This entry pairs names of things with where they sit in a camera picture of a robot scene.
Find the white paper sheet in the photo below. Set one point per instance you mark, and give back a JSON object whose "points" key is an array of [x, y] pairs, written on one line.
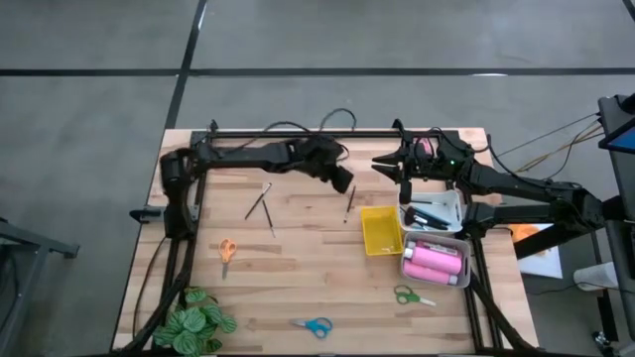
{"points": [[546, 263]]}

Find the black side bracket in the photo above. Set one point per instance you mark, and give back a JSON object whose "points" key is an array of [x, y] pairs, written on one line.
{"points": [[144, 214]]}

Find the fan makeup brush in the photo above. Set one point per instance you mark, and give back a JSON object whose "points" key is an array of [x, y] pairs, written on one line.
{"points": [[411, 215]]}

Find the thin black liner brush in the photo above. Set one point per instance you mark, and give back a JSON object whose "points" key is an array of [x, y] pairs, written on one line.
{"points": [[268, 218]]}

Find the pink paint bottle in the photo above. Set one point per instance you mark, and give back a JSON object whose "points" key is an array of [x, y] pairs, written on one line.
{"points": [[436, 260], [436, 245], [426, 276]]}

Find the green scissors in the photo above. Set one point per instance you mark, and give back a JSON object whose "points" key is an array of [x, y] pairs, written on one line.
{"points": [[417, 299]]}

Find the black silver-ferruled paintbrush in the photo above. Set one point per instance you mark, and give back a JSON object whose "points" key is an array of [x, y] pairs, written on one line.
{"points": [[350, 203]]}

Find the blue scissors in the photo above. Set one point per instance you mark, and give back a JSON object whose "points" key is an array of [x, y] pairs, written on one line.
{"points": [[307, 324]]}

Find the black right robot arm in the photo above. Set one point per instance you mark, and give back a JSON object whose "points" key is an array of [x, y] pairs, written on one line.
{"points": [[521, 181]]}

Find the grey metal stand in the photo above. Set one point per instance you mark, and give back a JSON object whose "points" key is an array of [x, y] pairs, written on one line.
{"points": [[30, 243]]}

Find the thin black pointed brush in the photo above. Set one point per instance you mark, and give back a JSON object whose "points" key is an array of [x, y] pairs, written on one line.
{"points": [[258, 202]]}

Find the grey cylinder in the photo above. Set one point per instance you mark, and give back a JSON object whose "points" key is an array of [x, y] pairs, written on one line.
{"points": [[595, 276]]}

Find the orange scissors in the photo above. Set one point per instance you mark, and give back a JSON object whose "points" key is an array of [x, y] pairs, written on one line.
{"points": [[226, 263]]}

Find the yellow slotted plastic basket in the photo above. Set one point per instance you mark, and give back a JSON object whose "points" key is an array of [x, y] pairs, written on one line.
{"points": [[379, 230]]}

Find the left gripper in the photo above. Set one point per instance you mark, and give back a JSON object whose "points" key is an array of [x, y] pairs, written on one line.
{"points": [[320, 156]]}

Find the white plastic bin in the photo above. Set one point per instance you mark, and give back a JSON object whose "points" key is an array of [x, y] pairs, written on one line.
{"points": [[452, 196]]}

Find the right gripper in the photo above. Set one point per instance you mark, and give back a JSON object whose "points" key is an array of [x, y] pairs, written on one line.
{"points": [[431, 166]]}

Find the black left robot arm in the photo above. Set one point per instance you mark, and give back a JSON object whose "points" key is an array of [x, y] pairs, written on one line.
{"points": [[248, 156]]}

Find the orange floor item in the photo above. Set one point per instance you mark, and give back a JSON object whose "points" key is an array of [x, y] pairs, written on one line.
{"points": [[526, 232]]}

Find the black aluminium table frame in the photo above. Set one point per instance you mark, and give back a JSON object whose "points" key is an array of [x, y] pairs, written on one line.
{"points": [[377, 134]]}

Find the blue cart screen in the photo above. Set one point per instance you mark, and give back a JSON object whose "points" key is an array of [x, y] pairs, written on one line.
{"points": [[622, 139]]}

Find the green patterned potted plant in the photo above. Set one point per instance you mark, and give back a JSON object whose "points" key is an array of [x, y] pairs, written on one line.
{"points": [[193, 317]]}

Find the black equipment cart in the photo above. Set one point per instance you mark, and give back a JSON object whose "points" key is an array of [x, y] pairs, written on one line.
{"points": [[620, 198]]}

